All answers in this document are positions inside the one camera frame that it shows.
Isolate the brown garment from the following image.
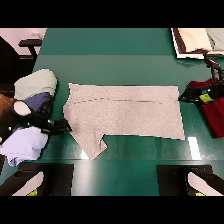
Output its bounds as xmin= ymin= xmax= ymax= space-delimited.
xmin=0 ymin=93 xmax=15 ymax=117

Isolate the red garment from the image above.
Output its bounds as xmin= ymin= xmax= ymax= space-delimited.
xmin=189 ymin=78 xmax=224 ymax=139

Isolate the pale grey garment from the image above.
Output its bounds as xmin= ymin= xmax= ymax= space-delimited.
xmin=205 ymin=27 xmax=224 ymax=52

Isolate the beige T-shirt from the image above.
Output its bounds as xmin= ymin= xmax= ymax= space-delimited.
xmin=62 ymin=82 xmax=186 ymax=161

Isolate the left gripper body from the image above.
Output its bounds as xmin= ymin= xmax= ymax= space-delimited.
xmin=50 ymin=118 xmax=72 ymax=135

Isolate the blue garment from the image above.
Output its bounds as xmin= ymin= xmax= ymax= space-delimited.
xmin=24 ymin=92 xmax=53 ymax=113

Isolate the pale green garment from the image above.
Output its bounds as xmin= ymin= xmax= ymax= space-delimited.
xmin=14 ymin=68 xmax=59 ymax=101

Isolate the lavender garment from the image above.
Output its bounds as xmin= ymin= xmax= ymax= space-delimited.
xmin=0 ymin=126 xmax=50 ymax=167

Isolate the white garment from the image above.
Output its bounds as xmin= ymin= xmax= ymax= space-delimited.
xmin=177 ymin=27 xmax=215 ymax=54

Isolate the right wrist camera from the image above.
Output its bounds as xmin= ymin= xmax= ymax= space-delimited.
xmin=202 ymin=53 xmax=224 ymax=83

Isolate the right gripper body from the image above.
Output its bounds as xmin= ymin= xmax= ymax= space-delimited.
xmin=178 ymin=85 xmax=202 ymax=104

